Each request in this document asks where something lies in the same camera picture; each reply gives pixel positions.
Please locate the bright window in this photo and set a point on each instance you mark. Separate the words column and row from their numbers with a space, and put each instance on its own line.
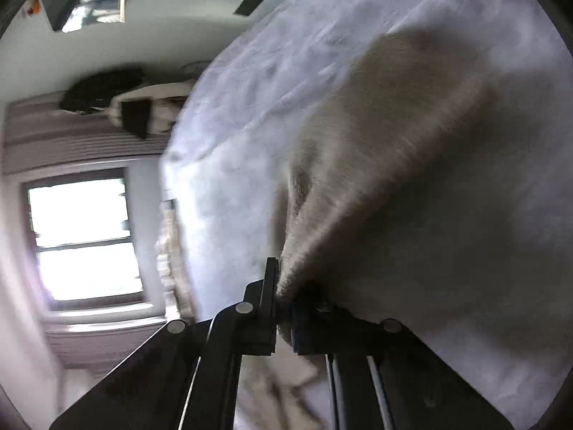
column 80, row 215

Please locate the lavender embossed floral blanket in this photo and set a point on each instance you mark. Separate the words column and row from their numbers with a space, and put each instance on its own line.
column 277, row 76

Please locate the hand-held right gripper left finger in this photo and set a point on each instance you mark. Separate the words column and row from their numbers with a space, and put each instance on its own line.
column 267, row 316

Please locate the pink striped curtain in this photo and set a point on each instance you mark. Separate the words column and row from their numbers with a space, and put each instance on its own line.
column 103, row 340
column 67, row 134

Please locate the black cloth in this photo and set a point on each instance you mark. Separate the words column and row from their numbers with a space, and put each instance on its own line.
column 98, row 89

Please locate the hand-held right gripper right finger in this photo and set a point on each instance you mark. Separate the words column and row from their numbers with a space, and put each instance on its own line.
column 296, row 329

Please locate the beige knit sweater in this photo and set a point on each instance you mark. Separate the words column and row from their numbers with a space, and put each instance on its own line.
column 380, row 165

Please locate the beige patterned bedding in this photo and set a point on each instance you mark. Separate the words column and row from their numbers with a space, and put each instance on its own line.
column 172, row 255

